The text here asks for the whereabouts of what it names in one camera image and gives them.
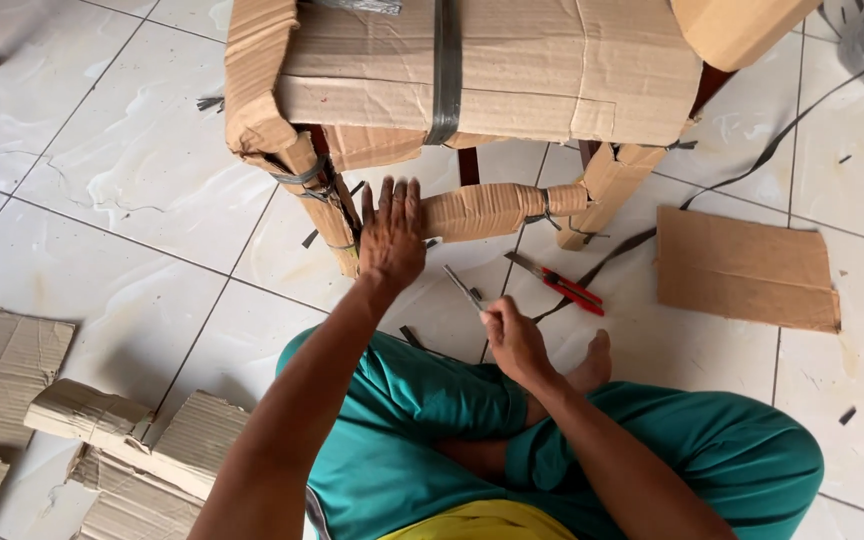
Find person's right hand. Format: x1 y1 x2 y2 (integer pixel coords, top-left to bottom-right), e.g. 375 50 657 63
478 294 558 392

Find person's left hand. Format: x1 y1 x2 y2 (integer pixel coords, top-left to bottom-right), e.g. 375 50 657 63
357 177 428 294

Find cardboard-wrapped wooden chair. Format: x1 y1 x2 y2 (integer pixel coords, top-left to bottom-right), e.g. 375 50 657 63
223 0 825 279

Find person's bare foot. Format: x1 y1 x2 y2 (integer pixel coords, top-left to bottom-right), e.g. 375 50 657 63
561 329 614 396

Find green shorts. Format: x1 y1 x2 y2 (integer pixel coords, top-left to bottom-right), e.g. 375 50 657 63
275 325 826 540

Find yellow shirt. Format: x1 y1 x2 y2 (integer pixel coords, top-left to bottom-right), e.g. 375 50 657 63
378 498 580 540

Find flat rectangular cardboard sheet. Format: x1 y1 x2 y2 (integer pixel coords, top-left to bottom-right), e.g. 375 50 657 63
655 205 843 335

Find ridged cardboard sheet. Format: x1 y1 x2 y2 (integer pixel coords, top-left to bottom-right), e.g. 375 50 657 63
67 389 253 540

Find folded cardboard strip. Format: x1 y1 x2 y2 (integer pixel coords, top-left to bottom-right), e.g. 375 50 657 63
24 378 217 502

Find torn corrugated cardboard sheet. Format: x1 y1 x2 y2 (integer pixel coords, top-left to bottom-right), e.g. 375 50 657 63
0 301 76 451

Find black strap around chair seat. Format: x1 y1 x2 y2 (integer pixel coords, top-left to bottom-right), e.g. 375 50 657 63
423 0 464 147

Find long black plastic strap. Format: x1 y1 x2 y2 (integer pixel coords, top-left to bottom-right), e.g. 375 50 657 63
529 45 864 325

